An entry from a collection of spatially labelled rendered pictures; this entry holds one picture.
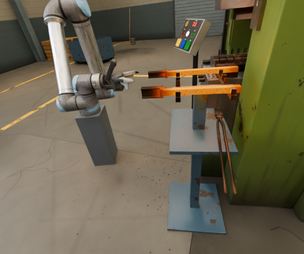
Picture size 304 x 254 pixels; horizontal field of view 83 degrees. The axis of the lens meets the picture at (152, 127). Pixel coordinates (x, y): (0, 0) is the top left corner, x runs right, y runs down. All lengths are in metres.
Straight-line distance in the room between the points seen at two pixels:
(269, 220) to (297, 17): 1.25
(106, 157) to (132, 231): 0.75
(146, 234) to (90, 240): 0.40
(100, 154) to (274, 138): 1.46
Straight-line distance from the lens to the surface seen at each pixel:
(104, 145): 1.75
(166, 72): 0.93
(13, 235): 1.89
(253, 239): 1.52
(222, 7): 1.25
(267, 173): 1.36
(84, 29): 1.32
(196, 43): 1.73
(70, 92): 1.15
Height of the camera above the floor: 1.32
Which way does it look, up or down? 34 degrees down
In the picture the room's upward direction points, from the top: 7 degrees counter-clockwise
